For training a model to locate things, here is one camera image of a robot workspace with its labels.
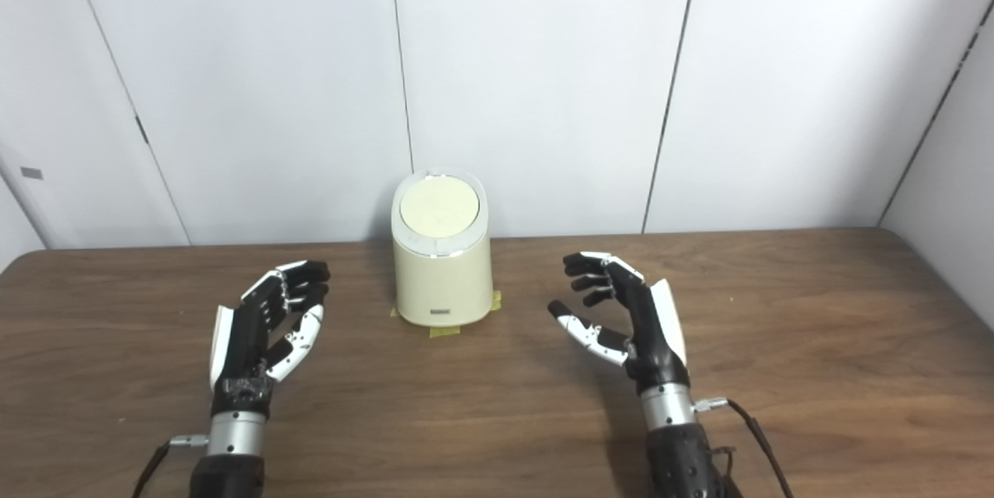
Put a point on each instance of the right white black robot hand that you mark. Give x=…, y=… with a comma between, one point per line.
x=652, y=335

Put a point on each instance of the wide yellow tape piece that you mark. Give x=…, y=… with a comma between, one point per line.
x=445, y=332

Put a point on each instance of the cream-colored bin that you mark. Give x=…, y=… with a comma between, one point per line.
x=443, y=284

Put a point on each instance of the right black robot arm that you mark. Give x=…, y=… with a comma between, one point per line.
x=683, y=451

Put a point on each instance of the black wall panel clip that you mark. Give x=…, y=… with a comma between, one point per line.
x=141, y=130

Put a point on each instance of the small grey wall label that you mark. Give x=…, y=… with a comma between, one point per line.
x=31, y=172

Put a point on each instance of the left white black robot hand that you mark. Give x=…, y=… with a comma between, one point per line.
x=245, y=350

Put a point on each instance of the cream round bin lid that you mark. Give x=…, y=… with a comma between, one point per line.
x=439, y=207

